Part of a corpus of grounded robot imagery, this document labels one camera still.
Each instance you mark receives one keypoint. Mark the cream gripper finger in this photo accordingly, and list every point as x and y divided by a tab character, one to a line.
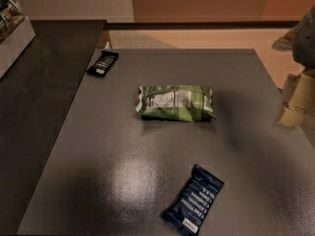
288	88
301	103

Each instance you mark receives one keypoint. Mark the green jalapeno chip bag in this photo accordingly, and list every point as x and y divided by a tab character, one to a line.
177	103

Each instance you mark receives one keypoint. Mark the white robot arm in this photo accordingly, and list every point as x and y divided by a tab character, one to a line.
303	47

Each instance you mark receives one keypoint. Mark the dark blue snack bag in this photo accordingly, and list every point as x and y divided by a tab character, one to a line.
189	210

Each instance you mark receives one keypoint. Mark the black snack bar wrapper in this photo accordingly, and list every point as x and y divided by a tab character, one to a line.
103	64

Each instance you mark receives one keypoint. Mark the white snack display box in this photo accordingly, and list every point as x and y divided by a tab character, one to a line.
15	43

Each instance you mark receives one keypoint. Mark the patterned snack bags in box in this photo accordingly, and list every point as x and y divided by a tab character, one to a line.
11	15

